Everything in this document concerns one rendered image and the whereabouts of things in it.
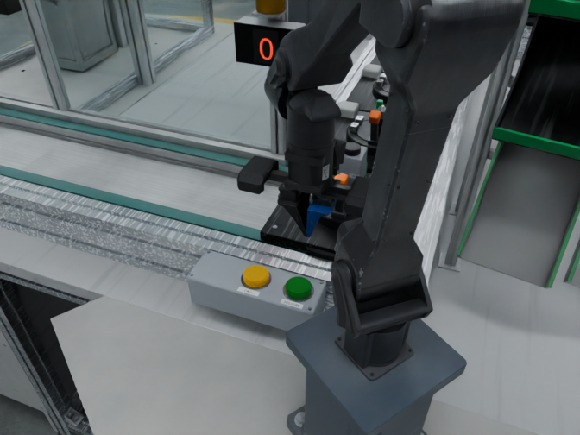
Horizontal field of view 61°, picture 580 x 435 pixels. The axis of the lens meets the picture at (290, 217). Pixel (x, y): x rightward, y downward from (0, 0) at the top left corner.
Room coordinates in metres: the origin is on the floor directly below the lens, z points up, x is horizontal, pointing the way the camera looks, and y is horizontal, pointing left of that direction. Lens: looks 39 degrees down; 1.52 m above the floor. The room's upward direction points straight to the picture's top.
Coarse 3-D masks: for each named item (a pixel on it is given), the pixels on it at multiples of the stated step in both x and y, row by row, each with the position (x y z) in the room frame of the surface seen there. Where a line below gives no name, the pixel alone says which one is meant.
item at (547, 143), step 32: (544, 32) 0.73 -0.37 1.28; (576, 32) 0.72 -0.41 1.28; (544, 64) 0.68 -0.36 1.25; (576, 64) 0.66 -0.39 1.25; (512, 96) 0.63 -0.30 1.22; (544, 96) 0.62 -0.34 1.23; (576, 96) 0.61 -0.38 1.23; (512, 128) 0.59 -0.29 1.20; (544, 128) 0.58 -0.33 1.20; (576, 128) 0.57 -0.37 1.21; (576, 160) 0.53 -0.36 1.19
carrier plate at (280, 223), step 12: (276, 216) 0.68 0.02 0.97; (288, 216) 0.68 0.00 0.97; (264, 228) 0.65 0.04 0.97; (276, 228) 0.65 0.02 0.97; (288, 228) 0.65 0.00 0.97; (324, 228) 0.65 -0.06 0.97; (264, 240) 0.64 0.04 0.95; (276, 240) 0.63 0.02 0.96; (288, 240) 0.62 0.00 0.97; (300, 240) 0.62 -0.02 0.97; (312, 240) 0.62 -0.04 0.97; (324, 240) 0.62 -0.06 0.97; (336, 240) 0.62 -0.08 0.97
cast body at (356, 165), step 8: (352, 144) 0.72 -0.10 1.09; (344, 152) 0.70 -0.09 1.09; (352, 152) 0.70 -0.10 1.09; (360, 152) 0.71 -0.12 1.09; (344, 160) 0.70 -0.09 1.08; (352, 160) 0.69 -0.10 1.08; (360, 160) 0.69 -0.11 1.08; (344, 168) 0.70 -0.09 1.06; (352, 168) 0.69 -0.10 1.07; (360, 168) 0.69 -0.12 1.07; (352, 176) 0.69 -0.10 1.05
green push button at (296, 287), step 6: (300, 276) 0.54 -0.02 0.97; (288, 282) 0.52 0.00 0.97; (294, 282) 0.52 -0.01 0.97; (300, 282) 0.52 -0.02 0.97; (306, 282) 0.52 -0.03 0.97; (288, 288) 0.51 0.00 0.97; (294, 288) 0.51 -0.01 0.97; (300, 288) 0.51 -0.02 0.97; (306, 288) 0.51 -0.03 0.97; (288, 294) 0.50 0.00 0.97; (294, 294) 0.50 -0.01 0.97; (300, 294) 0.50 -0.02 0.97; (306, 294) 0.50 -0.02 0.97
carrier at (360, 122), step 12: (348, 108) 1.06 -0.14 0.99; (384, 108) 0.95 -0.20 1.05; (336, 120) 1.04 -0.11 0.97; (348, 120) 1.04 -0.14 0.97; (360, 120) 0.98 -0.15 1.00; (336, 132) 0.98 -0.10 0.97; (348, 132) 0.95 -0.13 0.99; (360, 132) 0.95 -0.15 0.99; (360, 144) 0.90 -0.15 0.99; (372, 144) 0.89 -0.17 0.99; (372, 156) 0.88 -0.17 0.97; (372, 168) 0.84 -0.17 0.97
